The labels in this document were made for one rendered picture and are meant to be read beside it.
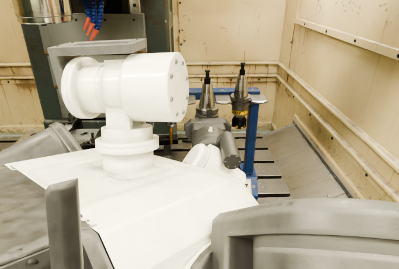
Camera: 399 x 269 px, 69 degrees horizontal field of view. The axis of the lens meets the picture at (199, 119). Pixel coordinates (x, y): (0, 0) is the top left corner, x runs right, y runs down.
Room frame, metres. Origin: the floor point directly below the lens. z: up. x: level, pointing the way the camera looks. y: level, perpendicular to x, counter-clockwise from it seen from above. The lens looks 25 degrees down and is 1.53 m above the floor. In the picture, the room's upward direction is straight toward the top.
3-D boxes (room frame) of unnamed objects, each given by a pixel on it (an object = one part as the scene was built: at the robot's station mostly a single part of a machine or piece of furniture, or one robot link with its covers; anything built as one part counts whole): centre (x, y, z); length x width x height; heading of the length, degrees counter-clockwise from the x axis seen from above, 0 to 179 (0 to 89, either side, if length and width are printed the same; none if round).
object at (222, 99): (0.83, -0.07, 1.21); 0.07 x 0.05 x 0.01; 2
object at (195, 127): (0.63, -0.02, 1.19); 0.13 x 0.12 x 0.10; 92
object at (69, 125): (1.11, 0.54, 0.97); 0.13 x 0.03 x 0.15; 2
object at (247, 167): (0.89, -0.18, 1.05); 0.10 x 0.05 x 0.30; 2
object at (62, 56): (0.28, 0.09, 1.44); 0.09 x 0.06 x 0.08; 77
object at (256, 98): (0.84, -0.18, 1.21); 0.07 x 0.05 x 0.01; 2
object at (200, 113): (0.73, -0.02, 1.22); 0.06 x 0.06 x 0.03
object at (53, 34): (1.39, 0.49, 1.16); 0.48 x 0.05 x 0.51; 92
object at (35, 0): (0.95, 0.48, 1.49); 0.16 x 0.16 x 0.12
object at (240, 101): (0.84, -0.13, 1.21); 0.06 x 0.06 x 0.03
